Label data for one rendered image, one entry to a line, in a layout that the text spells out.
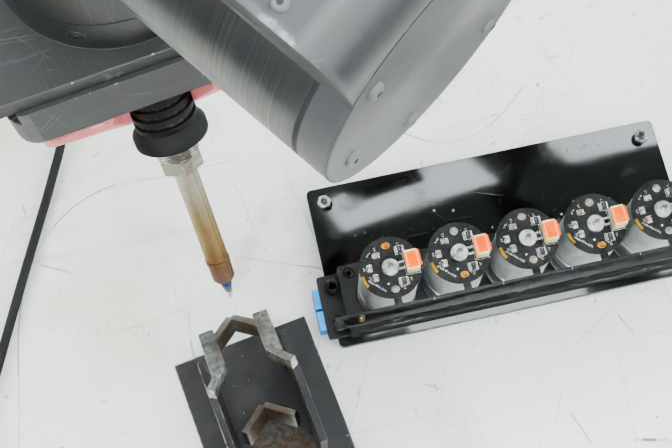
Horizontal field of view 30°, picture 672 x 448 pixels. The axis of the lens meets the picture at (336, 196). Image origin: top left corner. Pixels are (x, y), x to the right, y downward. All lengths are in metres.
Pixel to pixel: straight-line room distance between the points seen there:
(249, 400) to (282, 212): 0.09
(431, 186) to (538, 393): 0.10
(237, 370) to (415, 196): 0.11
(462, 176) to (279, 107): 0.36
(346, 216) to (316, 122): 0.36
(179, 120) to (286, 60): 0.21
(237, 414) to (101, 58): 0.27
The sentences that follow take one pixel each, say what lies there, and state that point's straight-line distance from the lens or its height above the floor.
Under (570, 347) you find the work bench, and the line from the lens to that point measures 0.56.
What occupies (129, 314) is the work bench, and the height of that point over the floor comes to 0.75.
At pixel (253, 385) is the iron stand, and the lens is 0.55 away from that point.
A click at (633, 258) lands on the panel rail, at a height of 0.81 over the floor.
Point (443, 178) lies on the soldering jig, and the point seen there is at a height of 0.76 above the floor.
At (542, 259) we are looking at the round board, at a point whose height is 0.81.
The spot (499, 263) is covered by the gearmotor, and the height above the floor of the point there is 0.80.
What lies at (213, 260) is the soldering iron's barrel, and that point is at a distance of 0.44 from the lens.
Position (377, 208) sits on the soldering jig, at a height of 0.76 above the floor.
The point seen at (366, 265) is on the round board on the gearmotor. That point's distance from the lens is 0.50.
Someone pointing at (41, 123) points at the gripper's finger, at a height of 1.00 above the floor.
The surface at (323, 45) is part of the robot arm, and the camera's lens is 0.18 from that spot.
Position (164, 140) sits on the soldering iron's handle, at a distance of 0.40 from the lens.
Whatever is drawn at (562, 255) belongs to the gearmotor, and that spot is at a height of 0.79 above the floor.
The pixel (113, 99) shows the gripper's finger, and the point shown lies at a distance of 0.32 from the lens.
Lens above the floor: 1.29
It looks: 73 degrees down
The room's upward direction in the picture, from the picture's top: straight up
